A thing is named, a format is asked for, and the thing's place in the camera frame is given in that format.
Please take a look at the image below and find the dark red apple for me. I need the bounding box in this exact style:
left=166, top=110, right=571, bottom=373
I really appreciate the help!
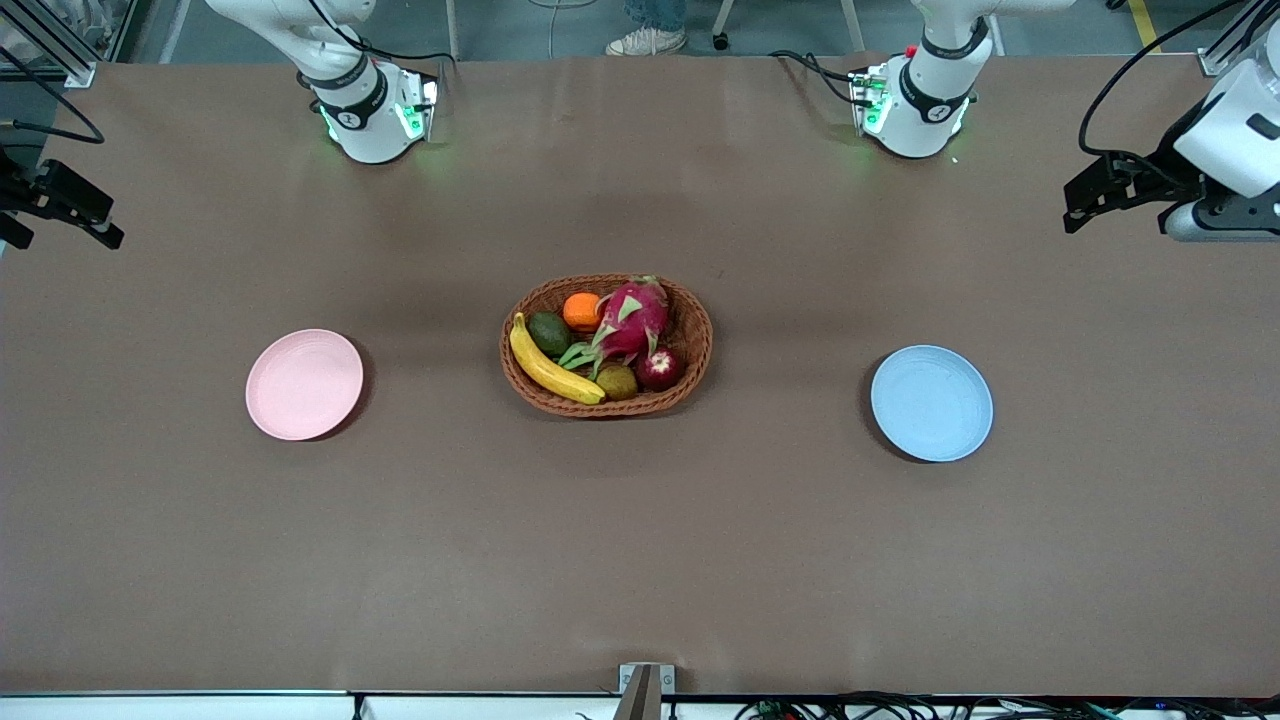
left=636, top=347, right=686, bottom=393

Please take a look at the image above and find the yellow banana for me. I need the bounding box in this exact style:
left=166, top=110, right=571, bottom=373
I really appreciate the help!
left=509, top=312, right=607, bottom=406

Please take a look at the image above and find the light blue plate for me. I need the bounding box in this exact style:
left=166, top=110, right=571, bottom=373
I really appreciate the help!
left=870, top=345, right=995, bottom=464

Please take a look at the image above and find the pink plate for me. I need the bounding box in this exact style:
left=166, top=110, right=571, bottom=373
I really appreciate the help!
left=245, top=329, right=365, bottom=442

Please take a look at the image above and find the brown wicker basket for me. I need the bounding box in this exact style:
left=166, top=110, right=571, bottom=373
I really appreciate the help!
left=500, top=274, right=715, bottom=418

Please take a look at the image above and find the pink dragon fruit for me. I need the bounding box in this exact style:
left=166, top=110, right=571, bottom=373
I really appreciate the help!
left=557, top=276, right=671, bottom=379

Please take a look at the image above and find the white sneaker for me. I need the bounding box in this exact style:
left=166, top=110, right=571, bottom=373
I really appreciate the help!
left=605, top=27, right=689, bottom=57

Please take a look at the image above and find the blue jeans leg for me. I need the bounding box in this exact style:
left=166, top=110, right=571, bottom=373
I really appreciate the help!
left=624, top=0, right=689, bottom=31

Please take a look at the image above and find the dark green avocado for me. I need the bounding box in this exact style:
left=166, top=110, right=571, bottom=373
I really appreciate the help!
left=527, top=312, right=572, bottom=358

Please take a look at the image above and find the aluminium frame profile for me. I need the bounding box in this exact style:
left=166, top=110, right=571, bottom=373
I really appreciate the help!
left=0, top=0, right=98, bottom=89
left=1198, top=0, right=1280, bottom=78

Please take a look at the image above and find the black left arm base cable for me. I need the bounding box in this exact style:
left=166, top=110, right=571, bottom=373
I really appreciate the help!
left=768, top=50, right=863, bottom=107

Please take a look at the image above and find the black arm base cable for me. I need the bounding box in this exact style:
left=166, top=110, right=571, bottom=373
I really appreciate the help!
left=768, top=50, right=863, bottom=107
left=305, top=0, right=457, bottom=67

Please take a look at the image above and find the black right arm base cable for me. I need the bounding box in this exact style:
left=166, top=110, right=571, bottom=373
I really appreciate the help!
left=305, top=0, right=457, bottom=67

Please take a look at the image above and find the white table edge rail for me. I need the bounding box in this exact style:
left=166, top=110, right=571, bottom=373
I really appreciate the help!
left=0, top=690, right=1280, bottom=720

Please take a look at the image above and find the black cable bundle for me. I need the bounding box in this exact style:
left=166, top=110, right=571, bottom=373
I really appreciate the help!
left=735, top=692, right=1280, bottom=720

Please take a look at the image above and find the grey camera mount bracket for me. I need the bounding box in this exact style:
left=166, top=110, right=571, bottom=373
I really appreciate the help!
left=612, top=663, right=677, bottom=720

